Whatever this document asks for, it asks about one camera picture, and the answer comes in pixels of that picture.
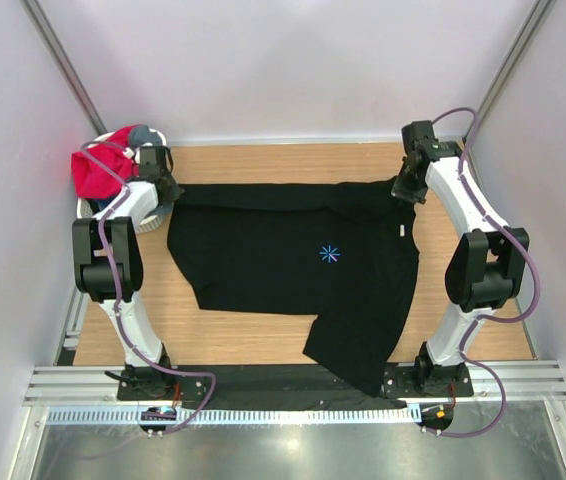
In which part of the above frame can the aluminium frame rail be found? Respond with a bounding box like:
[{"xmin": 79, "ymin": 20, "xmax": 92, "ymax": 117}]
[{"xmin": 23, "ymin": 360, "xmax": 566, "ymax": 406}]

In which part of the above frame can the grey blue t shirt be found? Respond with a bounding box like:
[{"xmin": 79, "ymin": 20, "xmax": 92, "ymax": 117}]
[{"xmin": 127, "ymin": 124, "xmax": 165, "ymax": 149}]

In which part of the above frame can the white slotted cable duct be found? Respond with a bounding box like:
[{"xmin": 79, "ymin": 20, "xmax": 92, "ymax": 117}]
[{"xmin": 47, "ymin": 404, "xmax": 421, "ymax": 426}]

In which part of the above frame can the purple cable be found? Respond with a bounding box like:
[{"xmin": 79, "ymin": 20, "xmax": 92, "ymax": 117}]
[
  {"xmin": 420, "ymin": 106, "xmax": 544, "ymax": 440},
  {"xmin": 80, "ymin": 141, "xmax": 219, "ymax": 436}
]

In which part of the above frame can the red t shirt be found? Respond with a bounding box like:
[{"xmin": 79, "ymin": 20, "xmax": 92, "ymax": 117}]
[{"xmin": 71, "ymin": 144, "xmax": 137, "ymax": 200}]

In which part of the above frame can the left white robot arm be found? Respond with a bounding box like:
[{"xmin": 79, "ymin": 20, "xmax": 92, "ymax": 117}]
[{"xmin": 72, "ymin": 140, "xmax": 182, "ymax": 400}]

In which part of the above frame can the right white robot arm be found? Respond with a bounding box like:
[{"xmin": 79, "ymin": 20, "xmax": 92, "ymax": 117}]
[{"xmin": 392, "ymin": 120, "xmax": 529, "ymax": 397}]

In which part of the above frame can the white laundry basket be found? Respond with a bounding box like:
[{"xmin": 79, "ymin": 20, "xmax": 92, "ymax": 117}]
[{"xmin": 76, "ymin": 132, "xmax": 167, "ymax": 234}]

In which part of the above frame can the dark blue t shirt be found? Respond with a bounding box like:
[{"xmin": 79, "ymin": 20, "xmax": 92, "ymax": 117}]
[{"xmin": 90, "ymin": 198, "xmax": 113, "ymax": 213}]

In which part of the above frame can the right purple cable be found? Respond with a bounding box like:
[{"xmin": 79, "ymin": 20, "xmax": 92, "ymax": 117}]
[{"xmin": 420, "ymin": 106, "xmax": 544, "ymax": 440}]

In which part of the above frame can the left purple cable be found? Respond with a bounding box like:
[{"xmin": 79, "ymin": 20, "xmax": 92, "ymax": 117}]
[{"xmin": 80, "ymin": 141, "xmax": 219, "ymax": 436}]

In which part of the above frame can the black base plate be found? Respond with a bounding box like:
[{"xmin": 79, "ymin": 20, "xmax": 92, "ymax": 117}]
[{"xmin": 105, "ymin": 363, "xmax": 474, "ymax": 411}]

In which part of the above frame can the black t shirt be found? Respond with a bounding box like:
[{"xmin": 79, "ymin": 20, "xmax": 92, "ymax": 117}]
[{"xmin": 167, "ymin": 180, "xmax": 419, "ymax": 396}]

